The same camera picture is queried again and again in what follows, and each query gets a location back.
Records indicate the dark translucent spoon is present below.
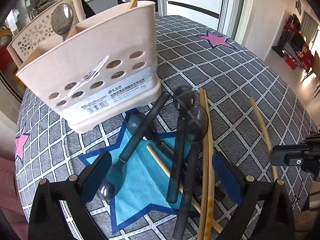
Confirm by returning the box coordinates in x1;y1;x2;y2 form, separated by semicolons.
51;3;73;36
166;86;195;204
98;92;170;200
173;105;204;239

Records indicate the checkered star tablecloth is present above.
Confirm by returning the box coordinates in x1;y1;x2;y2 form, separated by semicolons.
16;16;317;239

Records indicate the beige utensil holder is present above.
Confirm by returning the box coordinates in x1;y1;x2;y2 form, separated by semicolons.
17;1;161;133

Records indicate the white refrigerator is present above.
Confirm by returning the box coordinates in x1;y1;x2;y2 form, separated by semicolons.
167;0;223;30

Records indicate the beige flower-pattern storage cart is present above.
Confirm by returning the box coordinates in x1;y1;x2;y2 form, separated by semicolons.
7;0;86;67

